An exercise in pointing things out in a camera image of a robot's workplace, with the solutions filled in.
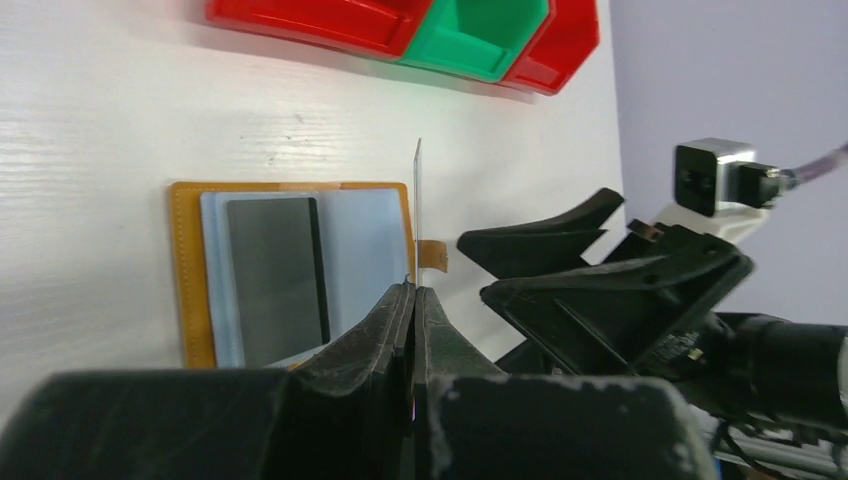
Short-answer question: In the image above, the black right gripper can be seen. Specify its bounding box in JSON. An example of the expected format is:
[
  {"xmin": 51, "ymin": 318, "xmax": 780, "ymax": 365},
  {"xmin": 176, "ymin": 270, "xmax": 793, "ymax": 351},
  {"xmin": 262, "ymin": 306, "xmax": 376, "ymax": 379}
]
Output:
[{"xmin": 480, "ymin": 225, "xmax": 847, "ymax": 438}]

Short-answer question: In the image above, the left red plastic bin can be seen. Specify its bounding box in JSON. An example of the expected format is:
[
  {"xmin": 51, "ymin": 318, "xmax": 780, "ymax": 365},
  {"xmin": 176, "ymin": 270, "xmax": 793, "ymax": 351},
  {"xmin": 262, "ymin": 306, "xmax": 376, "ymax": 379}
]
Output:
[{"xmin": 205, "ymin": 0, "xmax": 432, "ymax": 61}]

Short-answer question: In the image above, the red plastic bin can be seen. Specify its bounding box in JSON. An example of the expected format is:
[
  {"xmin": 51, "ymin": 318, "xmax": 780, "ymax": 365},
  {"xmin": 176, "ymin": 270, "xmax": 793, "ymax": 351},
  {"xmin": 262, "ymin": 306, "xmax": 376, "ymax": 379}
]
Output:
[
  {"xmin": 498, "ymin": 0, "xmax": 600, "ymax": 96},
  {"xmin": 205, "ymin": 0, "xmax": 432, "ymax": 61}
]

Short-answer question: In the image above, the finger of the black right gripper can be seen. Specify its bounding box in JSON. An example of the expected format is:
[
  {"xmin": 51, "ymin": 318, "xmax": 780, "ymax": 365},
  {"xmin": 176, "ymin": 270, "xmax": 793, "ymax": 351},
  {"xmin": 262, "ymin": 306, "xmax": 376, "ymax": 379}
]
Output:
[{"xmin": 457, "ymin": 188, "xmax": 624, "ymax": 280}]

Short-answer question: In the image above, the right red plastic bin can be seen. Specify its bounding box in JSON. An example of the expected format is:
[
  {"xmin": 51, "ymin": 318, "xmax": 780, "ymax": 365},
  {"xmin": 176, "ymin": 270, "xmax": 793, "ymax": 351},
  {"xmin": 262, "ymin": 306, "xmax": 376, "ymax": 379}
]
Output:
[{"xmin": 498, "ymin": 0, "xmax": 600, "ymax": 96}]

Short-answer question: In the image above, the green plastic bin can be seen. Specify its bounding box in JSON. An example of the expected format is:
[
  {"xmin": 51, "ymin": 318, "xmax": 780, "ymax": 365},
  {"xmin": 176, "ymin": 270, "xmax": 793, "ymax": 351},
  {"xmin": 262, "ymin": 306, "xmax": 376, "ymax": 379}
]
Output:
[{"xmin": 398, "ymin": 0, "xmax": 555, "ymax": 83}]

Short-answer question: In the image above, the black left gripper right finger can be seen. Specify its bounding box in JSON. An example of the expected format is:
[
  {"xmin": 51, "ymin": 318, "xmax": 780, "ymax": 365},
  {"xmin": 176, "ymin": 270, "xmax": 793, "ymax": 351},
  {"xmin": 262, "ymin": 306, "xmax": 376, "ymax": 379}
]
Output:
[{"xmin": 413, "ymin": 287, "xmax": 717, "ymax": 479}]

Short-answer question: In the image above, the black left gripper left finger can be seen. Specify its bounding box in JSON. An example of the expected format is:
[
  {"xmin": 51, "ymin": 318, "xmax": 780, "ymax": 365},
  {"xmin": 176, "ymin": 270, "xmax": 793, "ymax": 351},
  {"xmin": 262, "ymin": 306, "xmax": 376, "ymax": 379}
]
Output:
[{"xmin": 1, "ymin": 282, "xmax": 416, "ymax": 479}]

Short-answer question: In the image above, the yellow leather card holder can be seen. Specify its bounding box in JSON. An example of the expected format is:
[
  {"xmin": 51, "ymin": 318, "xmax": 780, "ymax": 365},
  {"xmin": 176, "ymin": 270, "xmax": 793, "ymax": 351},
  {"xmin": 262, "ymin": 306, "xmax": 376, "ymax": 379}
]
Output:
[{"xmin": 168, "ymin": 181, "xmax": 416, "ymax": 369}]

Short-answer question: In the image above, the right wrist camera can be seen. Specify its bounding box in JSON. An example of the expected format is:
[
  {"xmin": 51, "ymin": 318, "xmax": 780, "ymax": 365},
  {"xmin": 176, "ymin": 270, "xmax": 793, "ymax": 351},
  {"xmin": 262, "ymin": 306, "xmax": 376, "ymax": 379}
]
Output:
[{"xmin": 654, "ymin": 138, "xmax": 785, "ymax": 244}]

